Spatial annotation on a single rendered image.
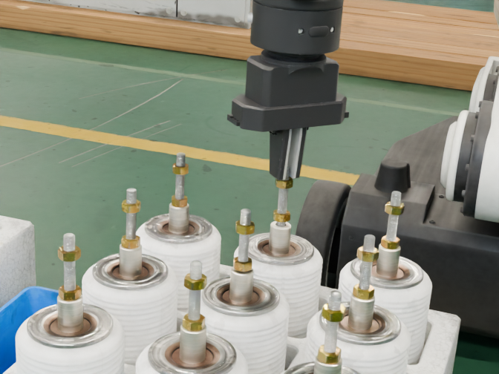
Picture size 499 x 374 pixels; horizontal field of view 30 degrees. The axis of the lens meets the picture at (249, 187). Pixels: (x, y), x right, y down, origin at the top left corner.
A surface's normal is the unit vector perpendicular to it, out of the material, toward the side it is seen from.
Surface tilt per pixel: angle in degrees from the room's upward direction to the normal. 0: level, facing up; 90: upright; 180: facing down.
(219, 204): 0
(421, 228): 46
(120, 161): 0
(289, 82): 90
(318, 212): 37
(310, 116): 90
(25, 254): 90
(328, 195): 18
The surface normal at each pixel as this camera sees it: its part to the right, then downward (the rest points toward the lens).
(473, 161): -0.30, 0.08
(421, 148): 0.06, -0.93
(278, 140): -0.89, 0.12
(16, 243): 0.95, 0.17
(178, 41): -0.31, 0.33
